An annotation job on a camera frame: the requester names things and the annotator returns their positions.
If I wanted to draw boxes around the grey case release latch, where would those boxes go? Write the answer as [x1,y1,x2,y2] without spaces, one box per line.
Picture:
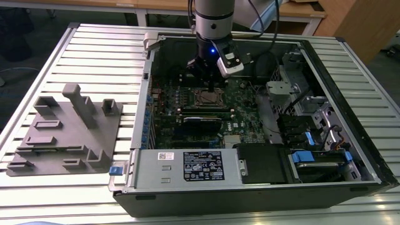
[143,32,160,51]

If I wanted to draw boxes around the silver topped CPU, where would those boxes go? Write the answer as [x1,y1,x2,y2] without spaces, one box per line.
[200,90,220,104]

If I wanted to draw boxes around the wooden cabinet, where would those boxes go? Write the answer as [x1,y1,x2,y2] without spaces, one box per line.
[313,0,400,65]

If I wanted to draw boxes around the perforated metal drive cage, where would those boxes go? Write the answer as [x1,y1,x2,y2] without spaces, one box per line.
[269,52,316,118]

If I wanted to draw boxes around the green motherboard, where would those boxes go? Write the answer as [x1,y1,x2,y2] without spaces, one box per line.
[149,70,271,150]

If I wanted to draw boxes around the thick black looped cable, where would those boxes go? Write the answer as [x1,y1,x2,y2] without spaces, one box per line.
[253,50,280,79]

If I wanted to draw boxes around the grey ribbon cable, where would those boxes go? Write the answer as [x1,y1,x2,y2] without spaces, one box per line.
[255,93,280,144]

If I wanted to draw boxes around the CPU socket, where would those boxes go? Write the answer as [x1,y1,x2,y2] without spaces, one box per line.
[192,88,229,109]

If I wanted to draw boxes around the silver power supply unit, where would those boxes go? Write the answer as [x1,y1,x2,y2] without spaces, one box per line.
[132,148,244,188]

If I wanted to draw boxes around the hard disk in blue carrier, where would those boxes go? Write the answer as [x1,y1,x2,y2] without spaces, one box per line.
[289,150,353,182]

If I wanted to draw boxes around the black graphics card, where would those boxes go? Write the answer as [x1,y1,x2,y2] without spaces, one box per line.
[155,114,224,136]

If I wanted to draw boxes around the black PC case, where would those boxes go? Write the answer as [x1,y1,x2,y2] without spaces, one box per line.
[108,31,400,218]

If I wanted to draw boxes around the metal socket cover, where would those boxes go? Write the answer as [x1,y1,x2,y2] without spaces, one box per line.
[193,88,227,108]

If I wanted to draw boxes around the grey parts rack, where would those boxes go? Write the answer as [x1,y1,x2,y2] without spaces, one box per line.
[5,83,124,177]

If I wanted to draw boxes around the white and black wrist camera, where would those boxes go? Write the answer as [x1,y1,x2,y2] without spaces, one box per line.
[216,41,244,77]

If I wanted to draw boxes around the wooden desk white frame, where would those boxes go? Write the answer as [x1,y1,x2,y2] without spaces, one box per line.
[147,0,328,36]
[0,0,148,27]

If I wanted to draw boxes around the grey metal bracket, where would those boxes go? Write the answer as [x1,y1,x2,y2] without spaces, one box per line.
[265,81,299,102]

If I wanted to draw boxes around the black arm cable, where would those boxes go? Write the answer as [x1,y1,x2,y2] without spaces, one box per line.
[249,0,280,63]
[248,0,264,38]

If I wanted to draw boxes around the coloured wire bundle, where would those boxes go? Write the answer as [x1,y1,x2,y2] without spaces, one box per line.
[329,138,351,150]

